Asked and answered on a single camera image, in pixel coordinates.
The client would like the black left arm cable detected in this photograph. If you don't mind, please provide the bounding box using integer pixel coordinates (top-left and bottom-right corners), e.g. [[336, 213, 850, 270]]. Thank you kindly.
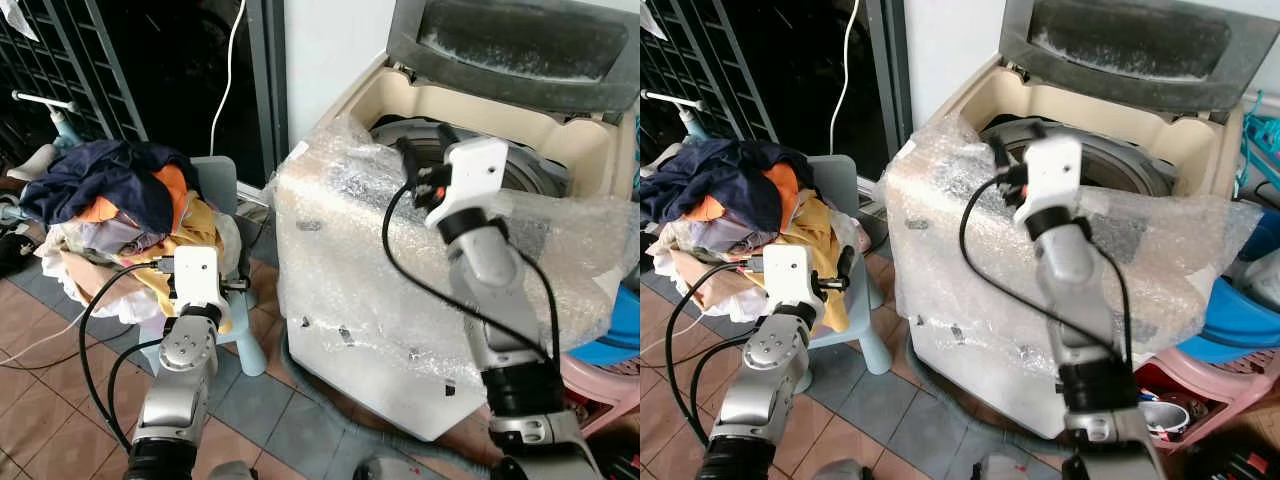
[[663, 255, 767, 448], [77, 258, 177, 453]]

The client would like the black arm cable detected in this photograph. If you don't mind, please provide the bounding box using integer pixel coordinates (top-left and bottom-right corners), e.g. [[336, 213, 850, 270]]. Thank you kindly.
[[957, 176, 1137, 367], [663, 255, 767, 448], [77, 258, 177, 453], [381, 178, 563, 367]]

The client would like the grey robot right leg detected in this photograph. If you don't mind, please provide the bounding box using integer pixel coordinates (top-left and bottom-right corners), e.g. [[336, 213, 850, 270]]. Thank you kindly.
[[351, 454, 422, 480]]

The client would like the grey washer drum ring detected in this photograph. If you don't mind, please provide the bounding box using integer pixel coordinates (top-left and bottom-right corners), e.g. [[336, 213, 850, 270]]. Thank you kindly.
[[980, 115, 1178, 198], [370, 117, 573, 198]]

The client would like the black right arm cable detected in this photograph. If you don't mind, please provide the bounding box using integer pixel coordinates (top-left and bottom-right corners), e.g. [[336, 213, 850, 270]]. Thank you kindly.
[[957, 176, 1137, 367], [381, 178, 563, 367]]

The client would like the white cloth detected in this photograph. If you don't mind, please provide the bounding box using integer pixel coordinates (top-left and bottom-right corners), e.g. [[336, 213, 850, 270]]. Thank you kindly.
[[38, 222, 173, 323], [648, 225, 776, 323]]

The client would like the white metal cup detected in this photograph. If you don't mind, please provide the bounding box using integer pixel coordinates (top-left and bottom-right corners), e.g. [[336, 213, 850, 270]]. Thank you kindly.
[[1139, 397, 1194, 444]]

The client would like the grey door frame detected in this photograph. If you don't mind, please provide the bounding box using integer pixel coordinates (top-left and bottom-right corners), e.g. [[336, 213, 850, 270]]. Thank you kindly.
[[864, 0, 914, 163], [243, 0, 290, 193]]

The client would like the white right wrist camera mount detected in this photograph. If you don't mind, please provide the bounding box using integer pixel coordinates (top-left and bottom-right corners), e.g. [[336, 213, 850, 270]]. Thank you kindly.
[[1012, 134, 1084, 227], [424, 137, 510, 232]]

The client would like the white hanging cable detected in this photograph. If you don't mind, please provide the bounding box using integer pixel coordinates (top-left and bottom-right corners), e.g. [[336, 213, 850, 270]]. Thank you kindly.
[[209, 0, 249, 158], [829, 0, 862, 158]]

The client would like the white top-load washing machine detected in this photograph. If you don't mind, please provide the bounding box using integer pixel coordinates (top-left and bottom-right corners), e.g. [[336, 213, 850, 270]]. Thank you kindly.
[[273, 0, 641, 443], [884, 0, 1263, 443]]

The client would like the thin white floor cable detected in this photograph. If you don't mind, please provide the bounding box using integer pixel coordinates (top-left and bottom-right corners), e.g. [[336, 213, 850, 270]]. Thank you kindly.
[[0, 298, 97, 368], [640, 305, 703, 359]]

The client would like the pink plastic stool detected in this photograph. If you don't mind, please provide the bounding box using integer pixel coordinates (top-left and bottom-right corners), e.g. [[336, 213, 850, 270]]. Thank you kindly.
[[557, 347, 641, 439], [1134, 344, 1280, 453]]

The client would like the orange garment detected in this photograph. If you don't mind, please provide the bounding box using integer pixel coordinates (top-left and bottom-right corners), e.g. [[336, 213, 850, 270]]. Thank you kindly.
[[685, 162, 803, 227], [80, 162, 192, 232]]

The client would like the clear bubble wrap sheet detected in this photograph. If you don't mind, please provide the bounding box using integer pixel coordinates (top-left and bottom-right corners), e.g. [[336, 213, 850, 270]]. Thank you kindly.
[[268, 113, 641, 356], [880, 113, 1267, 356]]

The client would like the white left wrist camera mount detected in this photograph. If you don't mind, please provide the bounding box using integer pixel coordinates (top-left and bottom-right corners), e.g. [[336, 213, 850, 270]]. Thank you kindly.
[[762, 245, 814, 312], [171, 245, 222, 312]]

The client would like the tan brown garment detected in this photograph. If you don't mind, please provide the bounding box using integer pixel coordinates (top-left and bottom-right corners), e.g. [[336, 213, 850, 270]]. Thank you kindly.
[[58, 248, 161, 303], [668, 246, 766, 303]]

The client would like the light blue plastic chair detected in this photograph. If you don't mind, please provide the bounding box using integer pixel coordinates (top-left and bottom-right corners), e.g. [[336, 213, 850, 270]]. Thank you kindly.
[[188, 154, 272, 378], [800, 154, 893, 378]]

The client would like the pale lavender garment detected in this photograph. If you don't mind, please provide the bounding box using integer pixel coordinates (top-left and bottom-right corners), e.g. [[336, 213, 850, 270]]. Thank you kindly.
[[73, 214, 153, 253], [655, 214, 763, 253]]

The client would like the teal clothes hanger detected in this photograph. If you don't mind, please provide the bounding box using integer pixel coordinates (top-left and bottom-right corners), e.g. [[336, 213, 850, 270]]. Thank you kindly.
[[1239, 94, 1280, 197]]

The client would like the grey washing machine lid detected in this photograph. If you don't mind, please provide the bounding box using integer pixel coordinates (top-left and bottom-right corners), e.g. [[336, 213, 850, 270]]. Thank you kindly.
[[998, 0, 1280, 113], [385, 0, 641, 113]]

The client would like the mustard yellow garment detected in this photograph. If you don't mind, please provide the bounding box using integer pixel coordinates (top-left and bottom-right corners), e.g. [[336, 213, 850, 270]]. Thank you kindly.
[[128, 194, 237, 337], [765, 194, 853, 333]]

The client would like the white pipe handle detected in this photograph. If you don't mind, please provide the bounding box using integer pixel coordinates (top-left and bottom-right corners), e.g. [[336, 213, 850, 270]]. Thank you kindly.
[[640, 93, 707, 115], [11, 89, 80, 117]]

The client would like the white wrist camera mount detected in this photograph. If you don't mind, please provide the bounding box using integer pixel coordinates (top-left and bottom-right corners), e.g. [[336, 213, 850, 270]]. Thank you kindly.
[[171, 245, 222, 312], [762, 245, 814, 312], [424, 137, 510, 232], [1012, 134, 1084, 227]]

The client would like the navy blue garment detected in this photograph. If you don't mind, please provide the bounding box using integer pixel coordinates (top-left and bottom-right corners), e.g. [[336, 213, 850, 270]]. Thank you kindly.
[[19, 139, 202, 237], [640, 137, 803, 233]]

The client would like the black window grille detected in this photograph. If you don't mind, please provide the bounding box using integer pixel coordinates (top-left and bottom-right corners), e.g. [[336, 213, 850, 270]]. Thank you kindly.
[[0, 0, 153, 147], [640, 0, 783, 143]]

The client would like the blue plastic basin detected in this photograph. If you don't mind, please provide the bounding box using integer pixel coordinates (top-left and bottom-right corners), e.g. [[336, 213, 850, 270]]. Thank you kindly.
[[1174, 274, 1280, 367], [567, 282, 641, 368]]

